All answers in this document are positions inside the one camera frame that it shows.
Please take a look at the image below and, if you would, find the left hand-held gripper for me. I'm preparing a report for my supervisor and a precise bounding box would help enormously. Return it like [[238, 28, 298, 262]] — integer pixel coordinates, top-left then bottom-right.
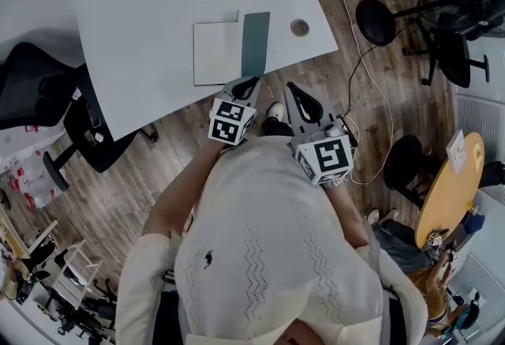
[[207, 75, 263, 148]]

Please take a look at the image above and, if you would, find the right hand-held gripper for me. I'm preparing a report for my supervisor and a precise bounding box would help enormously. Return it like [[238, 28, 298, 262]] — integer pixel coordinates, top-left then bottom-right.
[[284, 81, 355, 187]]

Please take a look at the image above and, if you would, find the notebook with teal cover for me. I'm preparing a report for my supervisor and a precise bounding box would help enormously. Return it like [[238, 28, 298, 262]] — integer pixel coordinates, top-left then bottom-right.
[[193, 10, 272, 88]]

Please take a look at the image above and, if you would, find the person's right forearm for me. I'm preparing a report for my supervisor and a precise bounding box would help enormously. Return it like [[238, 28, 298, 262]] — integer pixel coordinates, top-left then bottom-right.
[[322, 180, 371, 250]]

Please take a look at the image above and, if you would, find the person's left forearm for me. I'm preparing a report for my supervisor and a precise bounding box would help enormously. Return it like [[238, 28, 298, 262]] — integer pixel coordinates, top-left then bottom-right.
[[148, 137, 223, 237]]

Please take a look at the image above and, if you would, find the person's white shoe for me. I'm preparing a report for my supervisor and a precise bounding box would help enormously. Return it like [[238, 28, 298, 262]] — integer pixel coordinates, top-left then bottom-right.
[[267, 101, 286, 122]]

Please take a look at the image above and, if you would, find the person's black trouser leg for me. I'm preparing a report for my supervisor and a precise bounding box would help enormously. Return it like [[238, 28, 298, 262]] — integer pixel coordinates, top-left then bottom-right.
[[259, 116, 295, 138]]

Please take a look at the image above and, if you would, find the black round stool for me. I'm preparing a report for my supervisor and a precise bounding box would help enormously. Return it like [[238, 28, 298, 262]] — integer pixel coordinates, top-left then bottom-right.
[[383, 134, 440, 211]]

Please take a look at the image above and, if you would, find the person's white knit sweater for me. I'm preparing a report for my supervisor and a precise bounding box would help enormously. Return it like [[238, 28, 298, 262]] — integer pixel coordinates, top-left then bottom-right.
[[114, 135, 430, 345]]

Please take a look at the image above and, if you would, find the white box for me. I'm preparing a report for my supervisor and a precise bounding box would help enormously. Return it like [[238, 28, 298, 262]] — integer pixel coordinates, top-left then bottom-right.
[[445, 129, 469, 174]]

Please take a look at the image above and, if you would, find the small black office chair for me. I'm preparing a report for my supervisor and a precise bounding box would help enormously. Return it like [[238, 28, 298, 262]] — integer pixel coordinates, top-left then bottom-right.
[[402, 26, 492, 89]]

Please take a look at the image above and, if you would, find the round wooden table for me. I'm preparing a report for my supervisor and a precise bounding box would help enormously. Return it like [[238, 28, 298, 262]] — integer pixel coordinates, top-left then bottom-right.
[[414, 131, 486, 250]]

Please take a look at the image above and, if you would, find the black floor fan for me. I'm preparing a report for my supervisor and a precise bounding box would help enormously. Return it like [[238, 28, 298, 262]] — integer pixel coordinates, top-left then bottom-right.
[[355, 0, 505, 47]]

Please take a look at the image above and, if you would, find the large black office chair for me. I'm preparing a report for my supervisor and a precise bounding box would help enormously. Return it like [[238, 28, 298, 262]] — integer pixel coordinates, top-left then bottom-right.
[[0, 41, 159, 193]]

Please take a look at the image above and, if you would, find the clear plastic bags red print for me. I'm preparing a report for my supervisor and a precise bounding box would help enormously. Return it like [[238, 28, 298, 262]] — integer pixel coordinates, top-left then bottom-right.
[[0, 152, 61, 211]]

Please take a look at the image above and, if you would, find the white metal rack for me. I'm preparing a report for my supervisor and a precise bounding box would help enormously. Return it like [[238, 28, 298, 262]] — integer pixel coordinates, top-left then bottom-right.
[[28, 218, 104, 309]]

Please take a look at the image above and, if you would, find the black cable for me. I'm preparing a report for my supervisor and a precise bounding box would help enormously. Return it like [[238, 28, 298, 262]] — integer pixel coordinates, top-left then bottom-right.
[[339, 25, 411, 119]]

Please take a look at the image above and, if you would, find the white cable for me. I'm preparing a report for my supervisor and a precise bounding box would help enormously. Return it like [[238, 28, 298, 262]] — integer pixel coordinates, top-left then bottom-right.
[[335, 0, 395, 186]]

